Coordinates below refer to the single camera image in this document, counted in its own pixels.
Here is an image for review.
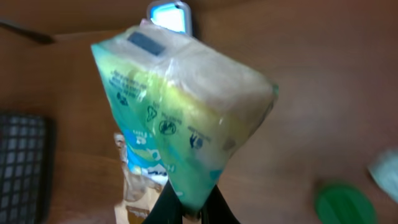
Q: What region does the teal tissue pack wrapper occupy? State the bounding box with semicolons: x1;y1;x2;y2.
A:
368;148;397;202

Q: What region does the brown snack pouch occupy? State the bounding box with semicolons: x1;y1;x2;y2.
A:
114;133;164;224

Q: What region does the small teal tissue pack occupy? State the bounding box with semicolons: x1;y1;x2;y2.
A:
91;22;278;214

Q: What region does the grey plastic basket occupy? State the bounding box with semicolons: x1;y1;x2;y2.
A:
1;111;57;224

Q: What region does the green lid jar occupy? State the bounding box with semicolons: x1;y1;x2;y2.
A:
313;182;378;224

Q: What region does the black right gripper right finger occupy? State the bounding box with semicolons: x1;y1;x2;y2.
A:
201;185;240;224

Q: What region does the white barcode scanner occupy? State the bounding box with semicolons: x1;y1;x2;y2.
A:
147;0;193;36

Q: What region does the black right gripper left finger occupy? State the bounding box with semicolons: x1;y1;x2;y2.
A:
142;181;183;224

